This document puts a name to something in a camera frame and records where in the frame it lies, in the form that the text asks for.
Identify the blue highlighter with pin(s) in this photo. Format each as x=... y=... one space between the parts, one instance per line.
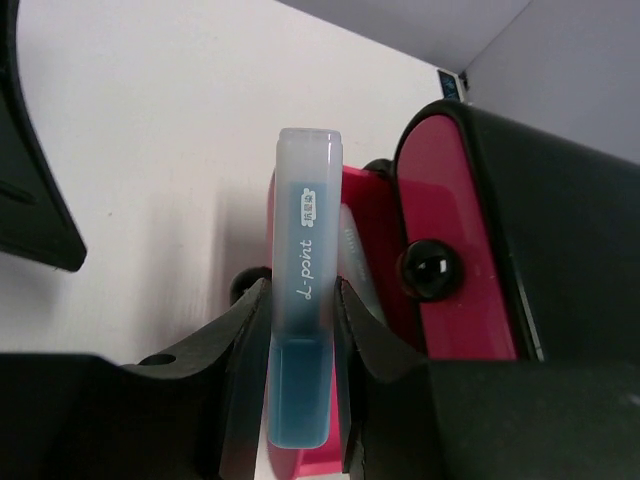
x=307 y=197

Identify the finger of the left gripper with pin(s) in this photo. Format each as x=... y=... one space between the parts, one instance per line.
x=35 y=221

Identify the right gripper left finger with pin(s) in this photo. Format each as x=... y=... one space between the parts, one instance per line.
x=191 y=411

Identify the pink top drawer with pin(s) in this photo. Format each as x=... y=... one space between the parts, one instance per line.
x=449 y=262

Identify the black drawer cabinet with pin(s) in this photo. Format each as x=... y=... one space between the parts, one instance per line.
x=563 y=224

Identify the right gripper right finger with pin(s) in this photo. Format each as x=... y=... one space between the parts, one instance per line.
x=405 y=416

